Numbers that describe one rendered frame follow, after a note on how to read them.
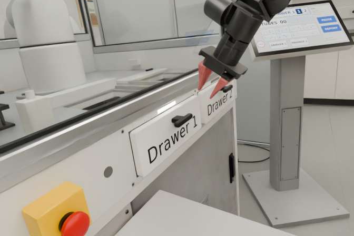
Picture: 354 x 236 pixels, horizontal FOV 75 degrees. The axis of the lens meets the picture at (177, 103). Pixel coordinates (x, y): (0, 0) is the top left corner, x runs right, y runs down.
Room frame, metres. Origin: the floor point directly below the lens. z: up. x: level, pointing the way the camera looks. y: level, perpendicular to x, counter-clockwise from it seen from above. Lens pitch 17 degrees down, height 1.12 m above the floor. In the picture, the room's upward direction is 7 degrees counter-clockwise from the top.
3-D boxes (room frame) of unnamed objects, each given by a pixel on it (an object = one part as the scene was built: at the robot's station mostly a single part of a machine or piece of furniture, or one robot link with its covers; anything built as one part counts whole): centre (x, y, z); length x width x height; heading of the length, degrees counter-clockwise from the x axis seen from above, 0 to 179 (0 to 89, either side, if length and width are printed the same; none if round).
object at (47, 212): (0.28, 0.19, 0.88); 0.07 x 0.05 x 0.07; 146
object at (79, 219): (0.26, 0.16, 0.88); 0.04 x 0.03 x 0.04; 146
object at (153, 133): (0.56, 0.02, 0.87); 0.29 x 0.02 x 0.11; 146
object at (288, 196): (1.28, -0.67, 0.51); 0.50 x 0.45 x 1.02; 2
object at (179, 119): (0.55, 0.00, 0.91); 0.07 x 0.04 x 0.01; 146
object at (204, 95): (0.82, -0.16, 0.87); 0.29 x 0.02 x 0.11; 146
